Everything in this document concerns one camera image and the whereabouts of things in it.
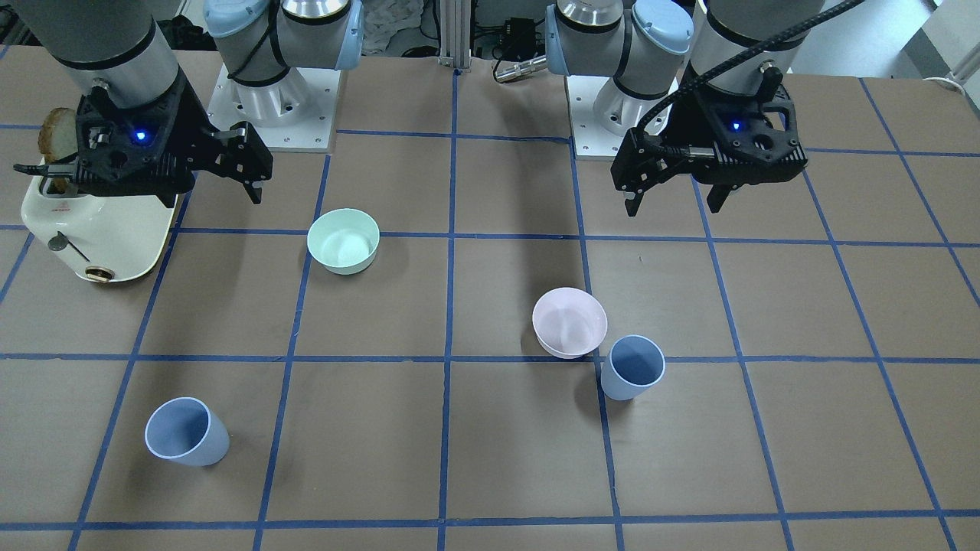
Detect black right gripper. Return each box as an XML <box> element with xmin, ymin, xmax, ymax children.
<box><xmin>14</xmin><ymin>70</ymin><xmax>274</xmax><ymax>208</ymax></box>

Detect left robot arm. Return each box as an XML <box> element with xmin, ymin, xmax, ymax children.
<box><xmin>544</xmin><ymin>1</ymin><xmax>822</xmax><ymax>217</ymax></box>

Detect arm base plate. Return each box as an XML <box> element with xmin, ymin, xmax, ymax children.
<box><xmin>207</xmin><ymin>66</ymin><xmax>345</xmax><ymax>153</ymax></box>
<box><xmin>566</xmin><ymin>76</ymin><xmax>658</xmax><ymax>161</ymax></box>

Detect toast slice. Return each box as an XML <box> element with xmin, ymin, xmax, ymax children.
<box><xmin>38</xmin><ymin>107</ymin><xmax>78</xmax><ymax>163</ymax></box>

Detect pink bowl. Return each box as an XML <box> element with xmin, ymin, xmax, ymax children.
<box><xmin>531</xmin><ymin>287</ymin><xmax>609</xmax><ymax>360</ymax></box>

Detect cream white toaster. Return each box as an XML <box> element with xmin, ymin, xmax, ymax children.
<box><xmin>21</xmin><ymin>177</ymin><xmax>176</xmax><ymax>283</ymax></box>

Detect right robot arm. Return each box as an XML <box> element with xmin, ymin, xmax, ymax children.
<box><xmin>11</xmin><ymin>1</ymin><xmax>364</xmax><ymax>208</ymax></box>

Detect aluminium frame post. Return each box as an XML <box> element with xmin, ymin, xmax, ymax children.
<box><xmin>436</xmin><ymin>1</ymin><xmax>475</xmax><ymax>74</ymax></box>

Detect black braided cable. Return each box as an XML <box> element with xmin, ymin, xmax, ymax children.
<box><xmin>637</xmin><ymin>0</ymin><xmax>866</xmax><ymax>135</ymax></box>

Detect blue cup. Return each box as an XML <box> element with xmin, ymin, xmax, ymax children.
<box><xmin>599</xmin><ymin>334</ymin><xmax>666</xmax><ymax>401</ymax></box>
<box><xmin>144</xmin><ymin>396</ymin><xmax>230</xmax><ymax>467</ymax></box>

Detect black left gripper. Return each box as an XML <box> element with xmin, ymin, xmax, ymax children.
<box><xmin>610</xmin><ymin>67</ymin><xmax>809</xmax><ymax>217</ymax></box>

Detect mint green bowl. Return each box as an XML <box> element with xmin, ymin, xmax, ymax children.
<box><xmin>305</xmin><ymin>208</ymin><xmax>381</xmax><ymax>276</ymax></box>

